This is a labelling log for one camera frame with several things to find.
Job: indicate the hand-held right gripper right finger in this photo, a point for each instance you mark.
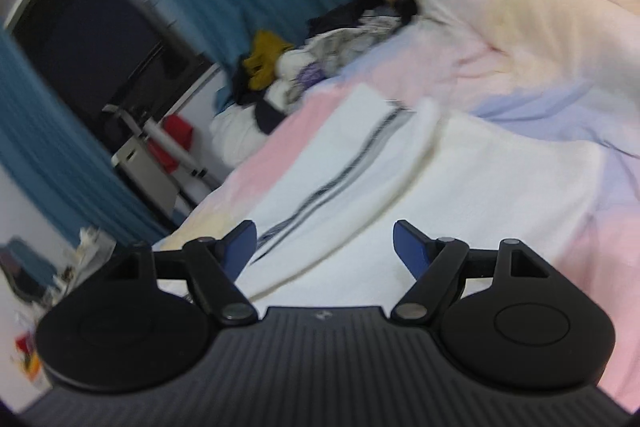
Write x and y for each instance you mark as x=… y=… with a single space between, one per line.
x=407 y=244

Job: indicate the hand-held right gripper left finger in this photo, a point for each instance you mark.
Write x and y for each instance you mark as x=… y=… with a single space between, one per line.
x=240 y=247

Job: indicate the white sweater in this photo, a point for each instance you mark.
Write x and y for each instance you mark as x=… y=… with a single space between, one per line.
x=450 y=187

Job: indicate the pile of pale clothes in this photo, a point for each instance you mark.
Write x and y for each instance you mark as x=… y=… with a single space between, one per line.
x=340 y=42

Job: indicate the white pillow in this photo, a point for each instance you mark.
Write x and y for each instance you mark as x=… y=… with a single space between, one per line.
x=230 y=137

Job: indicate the silver tripod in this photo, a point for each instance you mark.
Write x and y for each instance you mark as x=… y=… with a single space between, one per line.
x=165 y=142

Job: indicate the black garment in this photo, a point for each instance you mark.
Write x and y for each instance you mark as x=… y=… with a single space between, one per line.
x=267 y=117

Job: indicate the red cloth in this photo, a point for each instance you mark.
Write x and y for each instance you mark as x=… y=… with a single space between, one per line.
x=177 y=129

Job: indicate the mustard yellow garment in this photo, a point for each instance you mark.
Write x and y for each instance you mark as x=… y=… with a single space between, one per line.
x=262 y=57

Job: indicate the pastel tie-dye bed sheet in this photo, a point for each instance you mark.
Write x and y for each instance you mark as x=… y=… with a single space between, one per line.
x=615 y=282

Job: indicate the wavy edged mirror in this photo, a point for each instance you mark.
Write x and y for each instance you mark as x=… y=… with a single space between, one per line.
x=22 y=267

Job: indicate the white dressing table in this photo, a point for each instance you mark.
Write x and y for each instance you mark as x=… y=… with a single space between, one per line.
x=30 y=307

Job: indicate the pastel tie-dye duvet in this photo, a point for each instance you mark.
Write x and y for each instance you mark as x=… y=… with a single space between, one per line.
x=550 y=32

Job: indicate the dark framed window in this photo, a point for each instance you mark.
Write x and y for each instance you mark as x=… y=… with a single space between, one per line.
x=85 y=32

